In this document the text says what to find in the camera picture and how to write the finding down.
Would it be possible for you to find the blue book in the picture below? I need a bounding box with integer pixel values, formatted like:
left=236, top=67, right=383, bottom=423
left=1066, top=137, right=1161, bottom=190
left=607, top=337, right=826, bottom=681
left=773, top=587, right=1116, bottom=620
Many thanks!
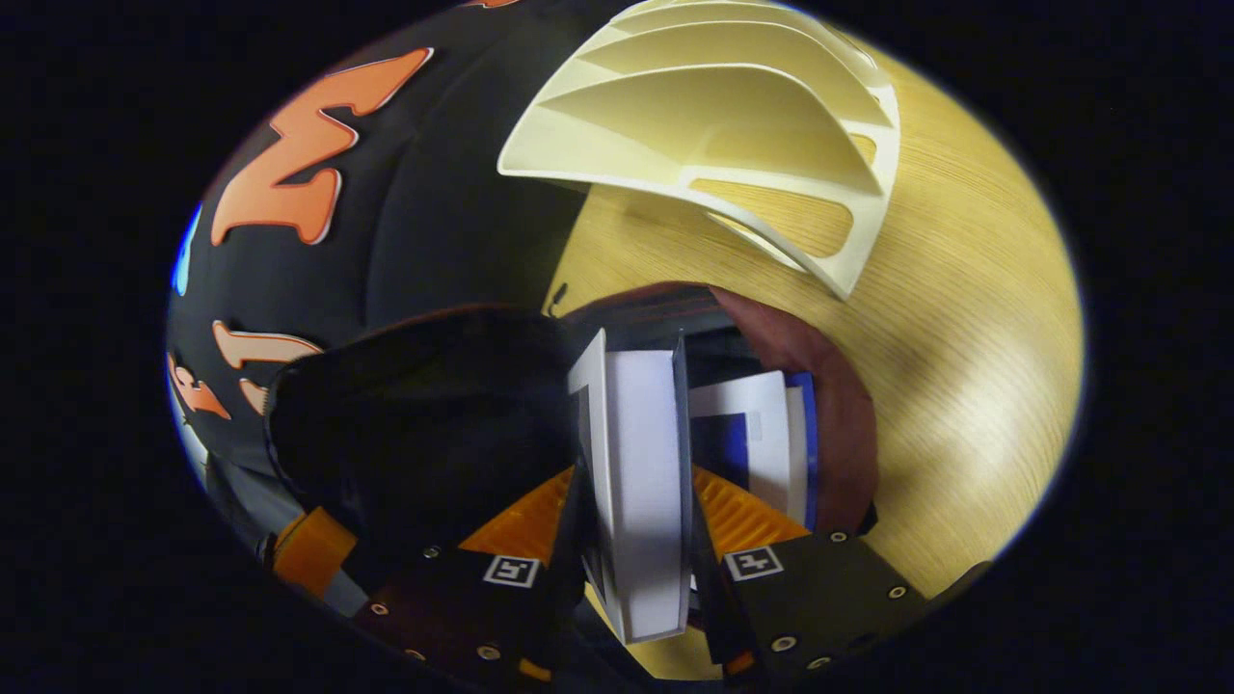
left=689, top=369, right=820, bottom=531

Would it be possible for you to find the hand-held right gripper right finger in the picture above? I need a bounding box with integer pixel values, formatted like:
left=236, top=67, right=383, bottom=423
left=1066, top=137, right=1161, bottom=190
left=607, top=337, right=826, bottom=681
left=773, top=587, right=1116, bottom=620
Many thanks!
left=689, top=463, right=931, bottom=681

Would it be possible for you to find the white bookshelf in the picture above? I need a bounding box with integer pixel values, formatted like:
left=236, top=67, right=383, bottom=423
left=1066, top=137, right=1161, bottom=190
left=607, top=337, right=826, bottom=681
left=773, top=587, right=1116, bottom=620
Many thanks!
left=496, top=0, right=902, bottom=302

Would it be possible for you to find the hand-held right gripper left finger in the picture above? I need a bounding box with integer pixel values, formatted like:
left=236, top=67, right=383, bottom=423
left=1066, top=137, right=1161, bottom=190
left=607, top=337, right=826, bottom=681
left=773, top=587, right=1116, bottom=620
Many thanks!
left=352, top=463, right=589, bottom=690

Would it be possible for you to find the dark grey book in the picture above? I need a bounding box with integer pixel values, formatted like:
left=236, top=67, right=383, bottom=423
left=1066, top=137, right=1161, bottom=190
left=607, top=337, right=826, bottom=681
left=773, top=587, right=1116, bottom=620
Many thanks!
left=567, top=328, right=695, bottom=645

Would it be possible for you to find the maroon schoolbag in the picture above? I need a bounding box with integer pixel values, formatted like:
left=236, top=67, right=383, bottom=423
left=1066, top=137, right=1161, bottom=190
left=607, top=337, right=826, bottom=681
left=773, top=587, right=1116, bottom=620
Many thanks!
left=265, top=281, right=880, bottom=579

